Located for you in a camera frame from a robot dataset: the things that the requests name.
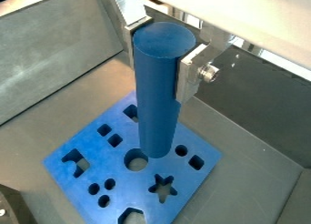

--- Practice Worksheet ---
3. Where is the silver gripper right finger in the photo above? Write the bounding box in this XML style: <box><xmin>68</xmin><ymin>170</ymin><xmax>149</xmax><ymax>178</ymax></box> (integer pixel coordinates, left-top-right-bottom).
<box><xmin>176</xmin><ymin>22</ymin><xmax>233</xmax><ymax>104</ymax></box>

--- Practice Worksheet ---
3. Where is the blue shape-sorting board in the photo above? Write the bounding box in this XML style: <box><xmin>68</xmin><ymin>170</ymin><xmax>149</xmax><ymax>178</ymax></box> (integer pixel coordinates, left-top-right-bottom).
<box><xmin>42</xmin><ymin>93</ymin><xmax>221</xmax><ymax>224</ymax></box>

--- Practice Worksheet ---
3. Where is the blue round cylinder peg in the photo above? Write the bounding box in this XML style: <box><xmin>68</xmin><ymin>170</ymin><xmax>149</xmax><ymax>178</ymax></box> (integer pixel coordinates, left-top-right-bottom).
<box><xmin>132</xmin><ymin>22</ymin><xmax>196</xmax><ymax>158</ymax></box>

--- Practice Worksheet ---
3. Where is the black object at corner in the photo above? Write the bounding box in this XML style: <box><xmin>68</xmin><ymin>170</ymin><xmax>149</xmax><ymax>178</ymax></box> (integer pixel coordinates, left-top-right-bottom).
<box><xmin>0</xmin><ymin>184</ymin><xmax>37</xmax><ymax>224</ymax></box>

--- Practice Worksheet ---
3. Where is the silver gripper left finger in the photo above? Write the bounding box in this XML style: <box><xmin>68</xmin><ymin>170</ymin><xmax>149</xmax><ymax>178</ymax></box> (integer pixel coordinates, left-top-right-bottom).
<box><xmin>110</xmin><ymin>0</ymin><xmax>152</xmax><ymax>66</ymax></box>

